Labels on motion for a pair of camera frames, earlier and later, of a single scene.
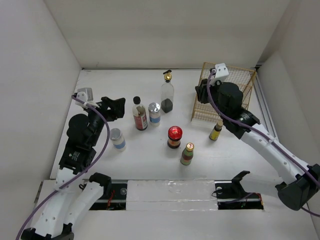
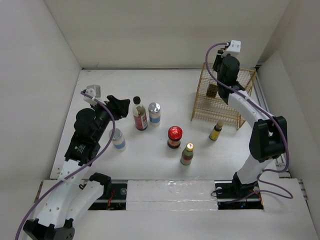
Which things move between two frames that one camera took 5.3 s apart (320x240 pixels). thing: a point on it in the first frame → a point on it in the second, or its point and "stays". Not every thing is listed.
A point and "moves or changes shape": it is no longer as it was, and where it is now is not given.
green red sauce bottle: [187, 154] stays
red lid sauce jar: [174, 136] stays
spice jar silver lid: [154, 114] stays
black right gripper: [199, 89] → [218, 59]
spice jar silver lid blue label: [118, 140] stays
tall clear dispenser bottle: [167, 92] moves or changes shape
